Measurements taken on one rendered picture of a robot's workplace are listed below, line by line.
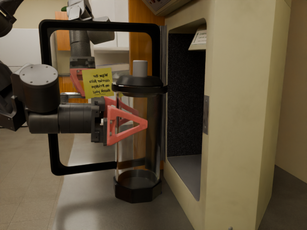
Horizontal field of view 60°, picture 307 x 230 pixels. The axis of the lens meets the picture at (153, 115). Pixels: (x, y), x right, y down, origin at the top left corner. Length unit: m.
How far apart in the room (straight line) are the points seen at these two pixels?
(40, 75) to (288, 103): 0.78
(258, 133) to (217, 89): 0.12
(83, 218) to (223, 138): 0.37
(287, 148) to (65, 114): 0.75
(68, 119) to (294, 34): 0.75
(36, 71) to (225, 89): 0.31
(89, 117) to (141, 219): 0.28
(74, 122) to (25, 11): 5.73
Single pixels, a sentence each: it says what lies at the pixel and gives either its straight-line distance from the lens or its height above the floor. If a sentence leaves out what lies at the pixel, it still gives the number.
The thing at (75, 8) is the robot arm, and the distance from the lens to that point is 0.86.
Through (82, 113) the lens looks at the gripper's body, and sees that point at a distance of 0.49.
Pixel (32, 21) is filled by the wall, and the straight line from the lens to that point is 6.14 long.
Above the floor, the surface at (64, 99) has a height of 1.20.
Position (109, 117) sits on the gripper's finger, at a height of 1.20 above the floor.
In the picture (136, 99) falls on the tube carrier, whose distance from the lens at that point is 0.47.
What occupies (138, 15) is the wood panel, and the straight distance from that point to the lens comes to 0.81.
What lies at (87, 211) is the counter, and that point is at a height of 0.94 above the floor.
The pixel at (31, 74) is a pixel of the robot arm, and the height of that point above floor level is 1.28.
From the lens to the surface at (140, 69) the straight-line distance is 0.50.
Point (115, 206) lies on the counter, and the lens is 0.70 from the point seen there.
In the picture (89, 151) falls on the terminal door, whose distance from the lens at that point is 0.75.
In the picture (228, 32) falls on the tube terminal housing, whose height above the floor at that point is 1.34.
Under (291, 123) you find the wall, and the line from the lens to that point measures 0.98.
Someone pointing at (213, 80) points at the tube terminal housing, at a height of 1.26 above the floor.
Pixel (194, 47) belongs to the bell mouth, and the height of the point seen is 1.32.
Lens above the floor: 1.30
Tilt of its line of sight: 12 degrees down
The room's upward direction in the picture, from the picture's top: straight up
